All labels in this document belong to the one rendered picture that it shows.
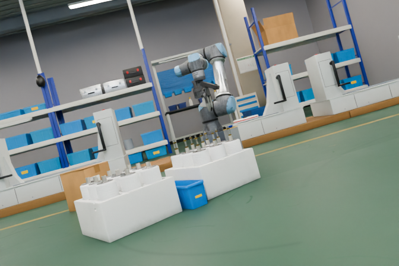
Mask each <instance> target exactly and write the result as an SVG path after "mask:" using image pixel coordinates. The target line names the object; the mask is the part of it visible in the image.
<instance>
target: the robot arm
mask: <svg viewBox="0 0 399 266"><path fill-rule="evenodd" d="M226 57H227V52H226V50H225V48H224V46H223V44H221V43H216V44H214V45H211V46H208V47H205V48H202V49H200V50H199V51H197V52H196V53H193V54H190V55H189V56H188V60H187V61H186V62H184V63H183V64H181V65H178V66H176V67H175V68H174V70H175V74H176V76H177V77H183V76H184V75H188V74H191V73H192V76H193V79H194V80H193V81H191V82H192V83H193V85H194V90H193V92H194V97H195V99H199V98H202V103H201V104H200V105H199V106H198V108H199V113H200V116H201V120H202V124H203V132H202V133H203V136H205V135H204V133H205V132H204V131H206V133H207V135H211V131H212V130H213V132H214V133H216V132H215V129H216V128H217V130H218V132H221V131H223V127H222V125H221V124H220V122H219V120H218V117H219V116H224V115H228V114H231V113H233V112H235V110H236V101H235V98H234V96H232V94H230V93H229V88H228V84H227V78H226V72H225V67H224V62H225V61H226V60H225V58H226ZM209 63H210V64H211V65H212V66H213V72H214V79H215V84H212V83H208V82H205V81H203V80H204V79H205V73H204V70H205V69H207V68H208V65H209ZM208 87H209V88H212V89H214V90H217V96H216V101H213V100H212V98H211V94H210V90H209V88H208Z"/></svg>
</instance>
